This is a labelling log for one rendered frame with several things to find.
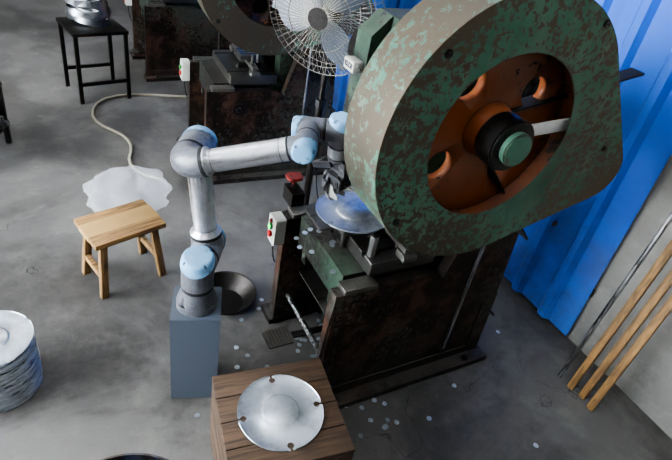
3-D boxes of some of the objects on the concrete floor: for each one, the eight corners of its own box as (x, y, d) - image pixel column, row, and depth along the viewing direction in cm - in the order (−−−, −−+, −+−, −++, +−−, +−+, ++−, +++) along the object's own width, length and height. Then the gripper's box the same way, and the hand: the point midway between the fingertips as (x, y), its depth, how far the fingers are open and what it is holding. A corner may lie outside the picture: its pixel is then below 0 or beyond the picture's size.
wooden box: (225, 536, 177) (231, 480, 158) (209, 434, 206) (211, 376, 186) (338, 505, 191) (355, 449, 172) (307, 413, 220) (319, 357, 201)
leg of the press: (268, 325, 257) (289, 162, 207) (260, 308, 265) (278, 148, 215) (424, 287, 298) (472, 144, 248) (412, 273, 306) (457, 132, 256)
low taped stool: (101, 301, 252) (94, 246, 234) (80, 273, 265) (72, 218, 247) (168, 274, 274) (166, 222, 256) (145, 249, 287) (142, 197, 269)
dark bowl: (202, 330, 247) (202, 320, 243) (186, 287, 268) (186, 277, 264) (263, 316, 260) (265, 306, 257) (244, 276, 282) (245, 266, 278)
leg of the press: (314, 418, 219) (353, 247, 169) (303, 395, 227) (337, 226, 177) (485, 360, 260) (556, 208, 210) (470, 342, 268) (535, 193, 218)
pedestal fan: (292, 272, 290) (340, -43, 202) (249, 221, 322) (273, -71, 234) (451, 219, 360) (537, -33, 272) (402, 181, 391) (466, -55, 303)
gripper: (338, 168, 174) (334, 214, 189) (358, 157, 179) (352, 203, 193) (321, 155, 178) (318, 201, 193) (340, 145, 183) (336, 191, 198)
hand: (330, 196), depth 194 cm, fingers closed
